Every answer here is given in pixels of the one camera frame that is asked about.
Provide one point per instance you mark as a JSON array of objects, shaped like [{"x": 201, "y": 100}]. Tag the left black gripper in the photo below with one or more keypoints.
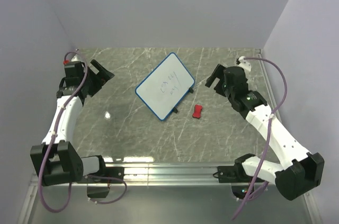
[{"x": 100, "y": 78}]

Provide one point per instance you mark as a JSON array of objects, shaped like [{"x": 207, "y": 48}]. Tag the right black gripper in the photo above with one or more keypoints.
[{"x": 218, "y": 72}]

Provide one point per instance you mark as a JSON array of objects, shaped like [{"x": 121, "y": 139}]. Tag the red bone-shaped eraser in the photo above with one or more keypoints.
[{"x": 197, "y": 111}]

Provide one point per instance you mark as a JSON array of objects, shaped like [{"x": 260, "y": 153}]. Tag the blue framed whiteboard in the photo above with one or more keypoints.
[{"x": 166, "y": 86}]

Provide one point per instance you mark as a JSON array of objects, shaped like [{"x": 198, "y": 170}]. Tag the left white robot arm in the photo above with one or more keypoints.
[{"x": 55, "y": 160}]

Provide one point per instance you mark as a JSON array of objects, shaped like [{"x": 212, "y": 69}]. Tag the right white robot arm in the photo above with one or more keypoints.
[{"x": 298, "y": 170}]

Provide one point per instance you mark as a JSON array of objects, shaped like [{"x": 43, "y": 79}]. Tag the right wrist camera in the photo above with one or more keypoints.
[{"x": 243, "y": 63}]

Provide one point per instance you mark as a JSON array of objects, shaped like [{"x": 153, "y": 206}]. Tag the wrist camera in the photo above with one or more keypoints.
[
  {"x": 243, "y": 63},
  {"x": 73, "y": 62}
]

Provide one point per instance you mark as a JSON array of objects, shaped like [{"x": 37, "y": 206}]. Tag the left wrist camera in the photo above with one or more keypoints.
[{"x": 73, "y": 62}]

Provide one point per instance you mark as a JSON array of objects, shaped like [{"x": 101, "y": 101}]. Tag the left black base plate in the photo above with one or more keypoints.
[{"x": 112, "y": 174}]

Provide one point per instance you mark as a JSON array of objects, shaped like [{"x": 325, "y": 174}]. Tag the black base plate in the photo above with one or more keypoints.
[
  {"x": 112, "y": 174},
  {"x": 231, "y": 174}
]

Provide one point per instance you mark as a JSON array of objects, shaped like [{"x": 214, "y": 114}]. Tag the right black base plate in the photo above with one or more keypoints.
[{"x": 231, "y": 174}]

